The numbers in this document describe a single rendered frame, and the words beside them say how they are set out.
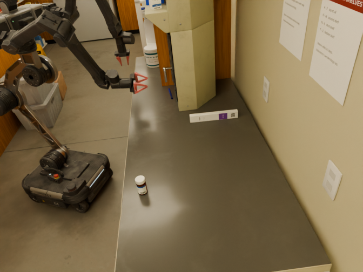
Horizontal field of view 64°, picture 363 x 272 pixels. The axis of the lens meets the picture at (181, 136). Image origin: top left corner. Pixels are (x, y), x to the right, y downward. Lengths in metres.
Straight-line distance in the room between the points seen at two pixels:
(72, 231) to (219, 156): 1.50
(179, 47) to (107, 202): 1.53
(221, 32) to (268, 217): 1.25
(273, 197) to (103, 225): 1.55
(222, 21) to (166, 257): 1.45
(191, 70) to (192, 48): 0.13
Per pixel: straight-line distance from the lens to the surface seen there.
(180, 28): 1.56
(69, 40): 1.50
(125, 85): 1.68
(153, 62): 2.38
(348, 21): 0.89
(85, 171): 2.59
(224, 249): 1.07
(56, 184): 2.59
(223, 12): 1.97
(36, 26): 1.53
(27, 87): 3.65
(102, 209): 2.57
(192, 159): 1.39
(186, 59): 1.61
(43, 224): 2.69
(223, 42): 2.02
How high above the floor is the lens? 1.85
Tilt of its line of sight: 36 degrees down
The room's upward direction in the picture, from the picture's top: 6 degrees counter-clockwise
